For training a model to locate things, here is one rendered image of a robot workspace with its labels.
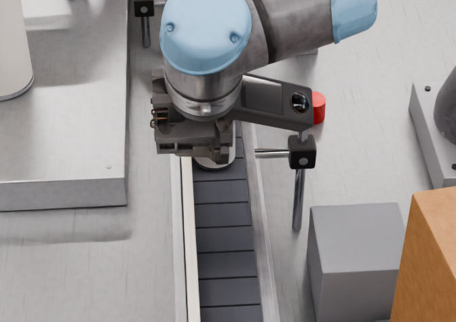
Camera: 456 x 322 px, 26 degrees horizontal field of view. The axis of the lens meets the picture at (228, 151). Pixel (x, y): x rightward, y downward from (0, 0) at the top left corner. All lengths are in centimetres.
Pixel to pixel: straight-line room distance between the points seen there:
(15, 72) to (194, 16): 53
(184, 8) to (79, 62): 57
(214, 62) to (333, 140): 52
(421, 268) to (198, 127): 29
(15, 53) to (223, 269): 41
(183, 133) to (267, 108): 9
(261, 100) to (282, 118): 3
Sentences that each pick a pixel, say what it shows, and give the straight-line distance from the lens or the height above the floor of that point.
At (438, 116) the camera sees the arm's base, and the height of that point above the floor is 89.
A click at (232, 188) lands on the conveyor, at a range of 118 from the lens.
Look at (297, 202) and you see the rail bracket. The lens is 117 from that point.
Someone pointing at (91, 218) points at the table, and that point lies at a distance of 123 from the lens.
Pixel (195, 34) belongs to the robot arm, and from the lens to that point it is 82.
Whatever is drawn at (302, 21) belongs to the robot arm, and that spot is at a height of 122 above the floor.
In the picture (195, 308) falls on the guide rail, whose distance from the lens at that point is 102.
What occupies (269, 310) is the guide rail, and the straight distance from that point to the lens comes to 95.
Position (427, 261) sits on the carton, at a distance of 84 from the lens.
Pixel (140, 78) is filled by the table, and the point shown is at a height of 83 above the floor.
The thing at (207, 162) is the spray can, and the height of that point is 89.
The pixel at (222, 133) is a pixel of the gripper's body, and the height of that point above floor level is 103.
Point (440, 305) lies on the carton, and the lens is 83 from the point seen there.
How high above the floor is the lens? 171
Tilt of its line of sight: 42 degrees down
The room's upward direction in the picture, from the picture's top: straight up
